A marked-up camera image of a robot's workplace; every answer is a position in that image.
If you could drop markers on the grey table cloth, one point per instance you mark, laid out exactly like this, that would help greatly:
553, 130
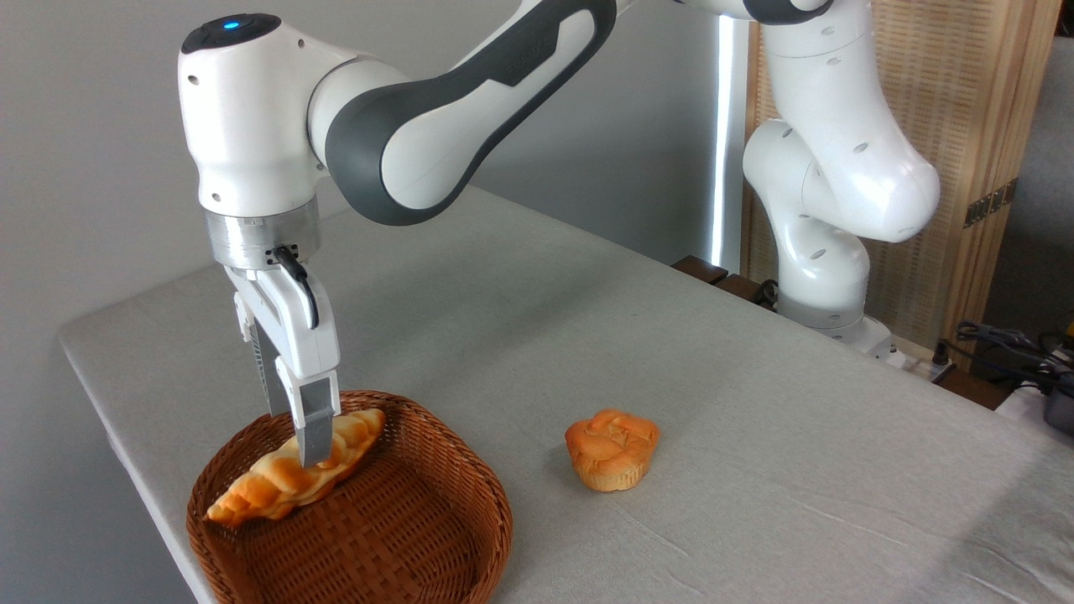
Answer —
755, 470

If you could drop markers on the brown woven wicker basket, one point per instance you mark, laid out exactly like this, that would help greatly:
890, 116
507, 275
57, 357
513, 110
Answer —
403, 528

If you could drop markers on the dark grey box device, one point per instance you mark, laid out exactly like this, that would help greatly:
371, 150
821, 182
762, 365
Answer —
1061, 411

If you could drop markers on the bright white vertical strip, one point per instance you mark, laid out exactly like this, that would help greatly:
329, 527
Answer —
728, 126

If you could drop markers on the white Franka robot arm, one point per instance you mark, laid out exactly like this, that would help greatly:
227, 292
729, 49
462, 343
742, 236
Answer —
252, 126

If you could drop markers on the round muffin-shaped bread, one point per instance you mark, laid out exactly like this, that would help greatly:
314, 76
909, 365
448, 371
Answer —
612, 449

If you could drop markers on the dark metal screen hinge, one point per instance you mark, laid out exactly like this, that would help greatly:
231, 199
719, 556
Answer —
990, 203

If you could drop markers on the long braided bread loaf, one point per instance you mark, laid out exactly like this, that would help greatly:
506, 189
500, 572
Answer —
268, 482

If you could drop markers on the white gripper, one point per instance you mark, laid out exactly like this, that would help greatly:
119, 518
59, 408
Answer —
294, 335

